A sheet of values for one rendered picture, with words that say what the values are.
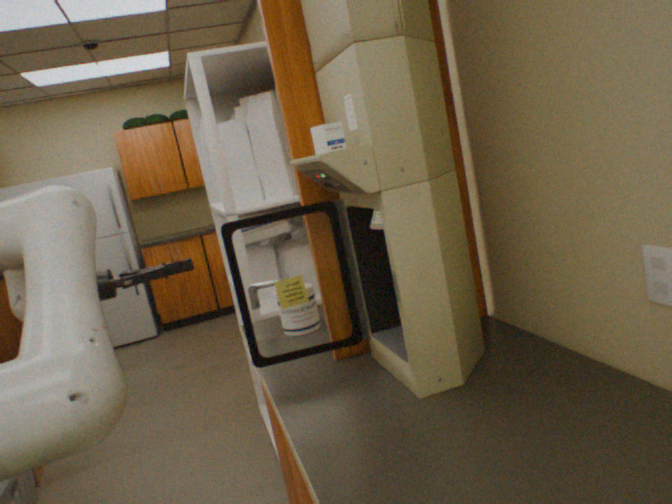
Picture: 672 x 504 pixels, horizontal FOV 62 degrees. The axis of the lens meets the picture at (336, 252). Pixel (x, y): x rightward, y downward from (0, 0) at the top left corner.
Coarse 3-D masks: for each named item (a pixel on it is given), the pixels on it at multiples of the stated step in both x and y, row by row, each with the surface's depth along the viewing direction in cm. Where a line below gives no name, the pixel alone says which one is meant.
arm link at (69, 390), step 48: (48, 192) 93; (0, 240) 90; (48, 240) 85; (48, 288) 76; (96, 288) 82; (48, 336) 68; (96, 336) 71; (0, 384) 62; (48, 384) 62; (96, 384) 64; (0, 432) 60; (48, 432) 62; (96, 432) 65
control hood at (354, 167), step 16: (368, 144) 114; (304, 160) 125; (320, 160) 112; (336, 160) 112; (352, 160) 113; (368, 160) 114; (336, 176) 119; (352, 176) 114; (368, 176) 115; (352, 192) 125; (368, 192) 115
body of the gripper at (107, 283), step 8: (96, 272) 137; (104, 272) 137; (96, 280) 136; (104, 280) 136; (112, 280) 137; (120, 280) 136; (104, 288) 136; (112, 288) 136; (104, 296) 137; (112, 296) 138
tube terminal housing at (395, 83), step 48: (384, 48) 112; (432, 48) 128; (336, 96) 129; (384, 96) 114; (432, 96) 125; (384, 144) 115; (432, 144) 122; (384, 192) 116; (432, 192) 120; (432, 240) 120; (432, 288) 122; (432, 336) 123; (480, 336) 141; (432, 384) 125
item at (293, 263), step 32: (288, 224) 144; (320, 224) 146; (256, 256) 145; (288, 256) 146; (320, 256) 147; (256, 288) 146; (288, 288) 147; (320, 288) 148; (256, 320) 147; (288, 320) 148; (320, 320) 150
